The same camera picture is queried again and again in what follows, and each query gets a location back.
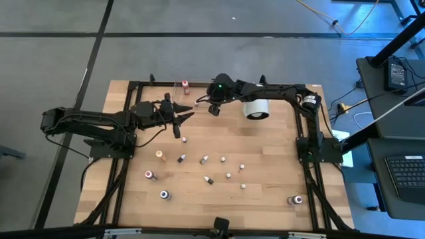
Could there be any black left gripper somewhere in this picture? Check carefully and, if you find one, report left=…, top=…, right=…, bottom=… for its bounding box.
left=151, top=97, right=195, bottom=130

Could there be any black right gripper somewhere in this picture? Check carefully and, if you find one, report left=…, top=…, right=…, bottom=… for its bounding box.
left=195, top=72, right=235, bottom=105

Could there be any clear plastic container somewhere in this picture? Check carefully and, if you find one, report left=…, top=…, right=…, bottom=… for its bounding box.
left=171, top=78, right=213, bottom=109

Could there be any black crossbar with silver brackets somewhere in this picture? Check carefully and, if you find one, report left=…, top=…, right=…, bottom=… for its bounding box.
left=0, top=225, right=425, bottom=239

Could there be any pale green paper sheet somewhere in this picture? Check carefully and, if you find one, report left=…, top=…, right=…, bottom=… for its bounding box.
left=331, top=129, right=353, bottom=167

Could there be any black side desk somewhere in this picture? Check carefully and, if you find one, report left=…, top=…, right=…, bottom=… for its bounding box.
left=355, top=56, right=425, bottom=222

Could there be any grey furniture foot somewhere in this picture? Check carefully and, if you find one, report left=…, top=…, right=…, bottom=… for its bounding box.
left=0, top=145, right=26, bottom=161

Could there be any black power supply box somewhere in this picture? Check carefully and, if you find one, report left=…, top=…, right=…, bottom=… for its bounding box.
left=384, top=56, right=409, bottom=92

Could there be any silver metal rod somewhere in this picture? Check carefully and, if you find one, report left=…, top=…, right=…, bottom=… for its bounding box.
left=365, top=86, right=425, bottom=131

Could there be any black keyboard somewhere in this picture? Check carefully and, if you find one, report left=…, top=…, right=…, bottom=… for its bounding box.
left=384, top=154, right=425, bottom=205

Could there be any black aluminium table frame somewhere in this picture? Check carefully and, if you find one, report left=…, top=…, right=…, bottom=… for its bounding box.
left=76, top=74, right=355, bottom=233

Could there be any black camera block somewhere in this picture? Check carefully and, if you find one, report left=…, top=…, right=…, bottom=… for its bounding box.
left=214, top=217, right=230, bottom=239

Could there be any yellow floor cable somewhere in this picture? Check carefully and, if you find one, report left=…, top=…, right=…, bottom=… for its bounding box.
left=296, top=0, right=381, bottom=37

